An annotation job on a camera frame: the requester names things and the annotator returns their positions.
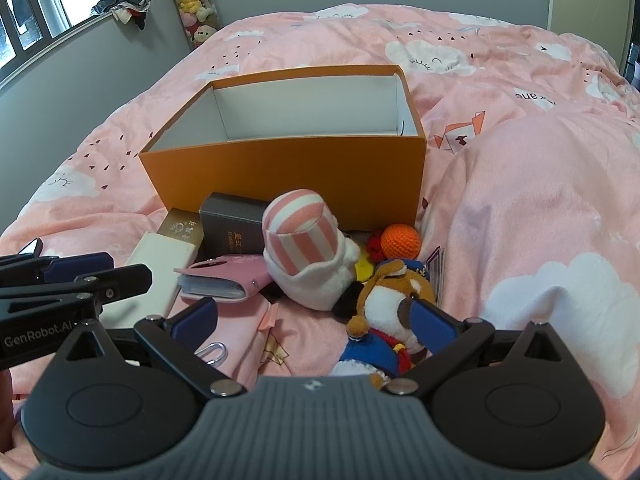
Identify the white plush with striped hat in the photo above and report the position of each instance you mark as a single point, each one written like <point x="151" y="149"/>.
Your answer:
<point x="300" y="240"/>

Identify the sailor dog plush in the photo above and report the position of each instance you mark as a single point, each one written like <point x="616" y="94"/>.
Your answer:
<point x="385" y="305"/>

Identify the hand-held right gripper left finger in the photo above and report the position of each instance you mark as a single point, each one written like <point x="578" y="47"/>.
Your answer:
<point x="197" y="317"/>

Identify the red crochet piece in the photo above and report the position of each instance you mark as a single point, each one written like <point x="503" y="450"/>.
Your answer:
<point x="374" y="244"/>

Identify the dark framed window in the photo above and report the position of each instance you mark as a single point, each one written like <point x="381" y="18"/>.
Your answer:
<point x="30" y="15"/>

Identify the gold small box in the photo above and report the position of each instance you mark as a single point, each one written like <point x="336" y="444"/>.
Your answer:
<point x="177" y="227"/>

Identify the pink fleece blanket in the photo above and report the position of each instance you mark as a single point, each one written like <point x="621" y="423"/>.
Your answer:
<point x="525" y="185"/>

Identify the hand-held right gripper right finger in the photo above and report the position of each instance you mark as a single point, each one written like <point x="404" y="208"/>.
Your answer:
<point x="430" y="317"/>

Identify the white long box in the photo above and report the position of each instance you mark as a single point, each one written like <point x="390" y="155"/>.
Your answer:
<point x="157" y="260"/>

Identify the clear card packet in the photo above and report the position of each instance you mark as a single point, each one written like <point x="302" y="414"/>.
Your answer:
<point x="434" y="270"/>

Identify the pink snap wallet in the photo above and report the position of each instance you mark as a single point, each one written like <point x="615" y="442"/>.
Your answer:
<point x="225" y="267"/>

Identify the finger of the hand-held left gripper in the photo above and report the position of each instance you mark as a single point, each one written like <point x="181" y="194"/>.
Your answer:
<point x="80" y="265"/>
<point x="125" y="282"/>

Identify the yellow tag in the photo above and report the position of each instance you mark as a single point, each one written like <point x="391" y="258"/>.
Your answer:
<point x="366" y="267"/>

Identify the pink fabric pouch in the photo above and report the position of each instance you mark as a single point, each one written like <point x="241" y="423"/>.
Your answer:
<point x="245" y="330"/>

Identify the orange crochet ball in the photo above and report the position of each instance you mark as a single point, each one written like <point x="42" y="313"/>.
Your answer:
<point x="400" y="242"/>

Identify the orange cardboard box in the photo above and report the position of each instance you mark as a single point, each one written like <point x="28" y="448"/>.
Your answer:
<point x="280" y="175"/>

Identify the dark object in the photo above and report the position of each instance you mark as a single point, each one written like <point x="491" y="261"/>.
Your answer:
<point x="632" y="65"/>

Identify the white door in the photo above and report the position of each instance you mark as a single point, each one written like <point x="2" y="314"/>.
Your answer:
<point x="595" y="0"/>

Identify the silver carabiner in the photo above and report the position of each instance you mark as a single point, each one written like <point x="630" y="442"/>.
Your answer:
<point x="223" y="349"/>

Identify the dark grey small box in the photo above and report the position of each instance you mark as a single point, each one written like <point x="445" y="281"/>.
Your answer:
<point x="227" y="225"/>

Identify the pink cloud print quilt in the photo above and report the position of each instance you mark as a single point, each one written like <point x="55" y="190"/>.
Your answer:
<point x="325" y="35"/>

